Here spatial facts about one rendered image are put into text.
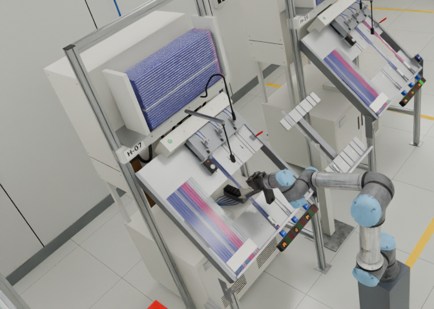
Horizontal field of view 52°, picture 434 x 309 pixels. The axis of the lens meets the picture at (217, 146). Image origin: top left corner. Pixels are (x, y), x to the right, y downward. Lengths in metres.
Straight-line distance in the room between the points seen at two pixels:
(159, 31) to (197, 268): 1.26
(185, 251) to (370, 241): 1.06
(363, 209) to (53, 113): 2.48
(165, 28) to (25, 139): 1.60
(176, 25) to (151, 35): 0.17
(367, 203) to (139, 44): 1.27
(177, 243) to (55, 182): 1.45
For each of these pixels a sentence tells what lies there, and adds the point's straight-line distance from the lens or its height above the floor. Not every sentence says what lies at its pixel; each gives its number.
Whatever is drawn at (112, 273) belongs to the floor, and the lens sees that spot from 3.55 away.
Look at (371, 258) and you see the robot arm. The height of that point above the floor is 0.85.
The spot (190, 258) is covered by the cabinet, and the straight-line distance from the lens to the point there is 2.53.
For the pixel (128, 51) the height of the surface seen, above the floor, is 1.70.
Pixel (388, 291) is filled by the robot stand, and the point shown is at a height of 0.54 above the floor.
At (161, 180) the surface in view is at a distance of 2.25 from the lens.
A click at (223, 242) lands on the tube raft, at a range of 2.25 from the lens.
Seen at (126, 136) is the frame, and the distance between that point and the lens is 2.17.
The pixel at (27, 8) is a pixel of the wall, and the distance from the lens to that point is 3.42.
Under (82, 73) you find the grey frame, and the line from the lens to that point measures 1.96.
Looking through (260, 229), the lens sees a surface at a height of 0.76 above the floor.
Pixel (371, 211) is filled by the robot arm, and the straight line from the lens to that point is 1.82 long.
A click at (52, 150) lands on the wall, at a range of 3.66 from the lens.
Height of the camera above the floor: 2.48
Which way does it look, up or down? 35 degrees down
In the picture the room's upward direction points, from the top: 17 degrees counter-clockwise
